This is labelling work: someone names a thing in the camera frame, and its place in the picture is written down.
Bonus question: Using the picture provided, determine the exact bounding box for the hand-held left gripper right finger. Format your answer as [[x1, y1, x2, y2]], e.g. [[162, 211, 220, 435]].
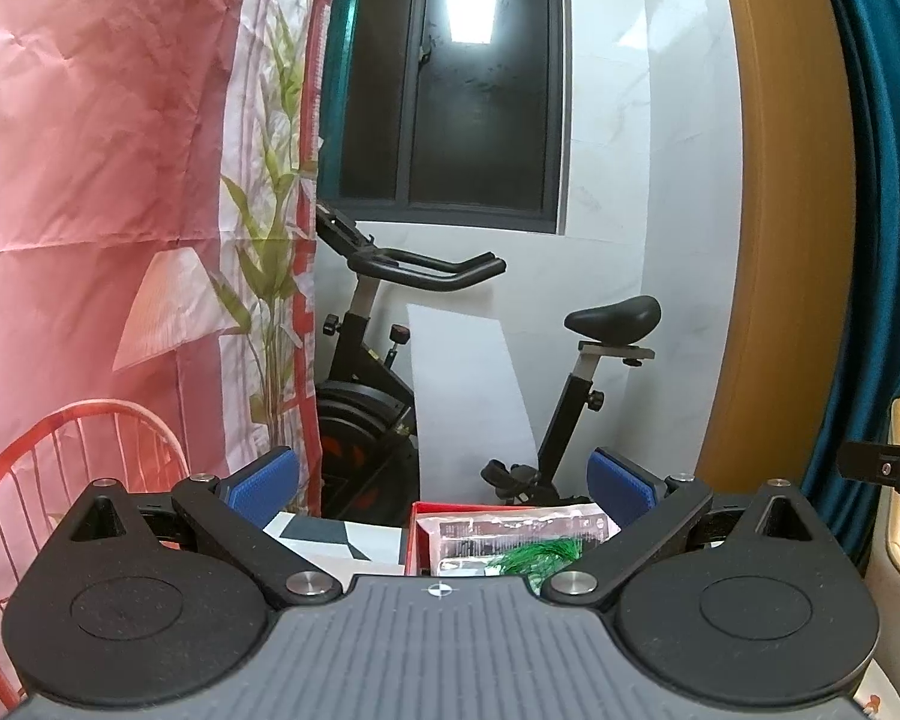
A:
[[544, 448, 822, 611]]

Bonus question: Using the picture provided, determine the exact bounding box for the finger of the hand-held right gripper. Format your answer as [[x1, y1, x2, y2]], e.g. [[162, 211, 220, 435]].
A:
[[838, 442, 900, 509]]

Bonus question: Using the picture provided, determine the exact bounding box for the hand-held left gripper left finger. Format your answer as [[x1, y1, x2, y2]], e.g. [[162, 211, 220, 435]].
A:
[[67, 446, 342, 611]]

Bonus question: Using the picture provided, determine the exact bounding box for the green frilly cloth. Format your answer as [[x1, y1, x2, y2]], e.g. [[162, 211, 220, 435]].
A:
[[493, 536, 587, 590]]

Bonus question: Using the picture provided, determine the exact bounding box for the clear printed plastic bag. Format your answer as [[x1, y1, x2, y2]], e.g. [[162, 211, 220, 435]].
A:
[[416, 502, 610, 578]]

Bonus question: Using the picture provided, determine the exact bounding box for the red cardboard box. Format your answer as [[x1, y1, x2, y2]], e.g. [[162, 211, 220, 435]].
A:
[[403, 499, 623, 580]]

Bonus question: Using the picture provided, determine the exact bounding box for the geometric patterned bedsheet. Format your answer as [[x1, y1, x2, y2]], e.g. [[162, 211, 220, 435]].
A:
[[261, 510, 407, 580]]

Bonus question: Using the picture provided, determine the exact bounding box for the black exercise bike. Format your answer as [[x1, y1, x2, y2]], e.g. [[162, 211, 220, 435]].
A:
[[313, 202, 662, 524]]

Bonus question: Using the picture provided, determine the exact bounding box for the white board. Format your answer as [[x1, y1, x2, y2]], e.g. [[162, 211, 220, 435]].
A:
[[406, 304, 542, 505]]

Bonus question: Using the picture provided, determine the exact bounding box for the brown wooden panel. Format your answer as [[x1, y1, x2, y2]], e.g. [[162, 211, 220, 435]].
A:
[[692, 0, 857, 497]]

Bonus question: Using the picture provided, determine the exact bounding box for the teal curtain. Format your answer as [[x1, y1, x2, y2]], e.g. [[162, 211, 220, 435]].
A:
[[797, 0, 900, 572]]

